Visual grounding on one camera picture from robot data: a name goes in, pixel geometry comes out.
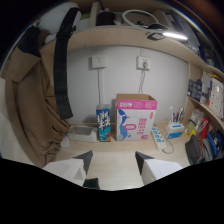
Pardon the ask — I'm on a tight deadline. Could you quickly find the white power strip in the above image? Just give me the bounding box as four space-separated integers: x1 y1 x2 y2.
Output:
151 125 168 151

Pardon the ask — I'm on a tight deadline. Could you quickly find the white bag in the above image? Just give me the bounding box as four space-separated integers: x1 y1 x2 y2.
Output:
36 1 83 35

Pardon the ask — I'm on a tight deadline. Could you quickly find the white coiled cable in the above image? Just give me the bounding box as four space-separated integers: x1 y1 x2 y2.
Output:
121 9 160 29

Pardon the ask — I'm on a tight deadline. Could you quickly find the white wall socket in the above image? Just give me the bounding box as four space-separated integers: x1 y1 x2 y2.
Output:
136 55 152 71

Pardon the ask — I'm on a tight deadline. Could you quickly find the white blue toothbrush holder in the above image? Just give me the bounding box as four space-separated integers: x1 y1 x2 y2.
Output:
165 120 185 140

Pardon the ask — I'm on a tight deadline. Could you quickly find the wooden shelf board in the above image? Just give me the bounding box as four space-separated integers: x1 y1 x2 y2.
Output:
40 25 224 79

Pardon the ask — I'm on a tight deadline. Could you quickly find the black pouch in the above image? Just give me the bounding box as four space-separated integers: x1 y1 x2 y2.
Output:
184 134 203 166

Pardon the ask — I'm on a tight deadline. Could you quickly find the white plastic tray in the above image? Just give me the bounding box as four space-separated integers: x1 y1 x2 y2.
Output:
67 125 99 143

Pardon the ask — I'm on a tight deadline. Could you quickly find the white power cable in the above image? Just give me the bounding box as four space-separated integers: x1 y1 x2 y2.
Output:
138 61 149 95

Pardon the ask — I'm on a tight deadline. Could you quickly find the white printed box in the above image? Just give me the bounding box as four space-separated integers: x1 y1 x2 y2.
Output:
207 77 224 118

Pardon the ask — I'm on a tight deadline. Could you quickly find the brown hanging jacket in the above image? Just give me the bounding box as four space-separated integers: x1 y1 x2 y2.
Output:
0 26 71 169

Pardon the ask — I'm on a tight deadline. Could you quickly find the blue drink carton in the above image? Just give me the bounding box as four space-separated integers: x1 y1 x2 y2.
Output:
95 103 112 143

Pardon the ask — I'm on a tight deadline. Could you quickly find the dark blue printed box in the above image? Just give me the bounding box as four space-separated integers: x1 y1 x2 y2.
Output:
186 78 204 102

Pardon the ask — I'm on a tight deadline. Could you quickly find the pink and white cardboard box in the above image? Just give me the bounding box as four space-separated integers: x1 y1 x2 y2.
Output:
115 93 158 142

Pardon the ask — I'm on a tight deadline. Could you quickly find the black bag strap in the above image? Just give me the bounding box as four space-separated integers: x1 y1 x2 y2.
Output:
53 7 81 121

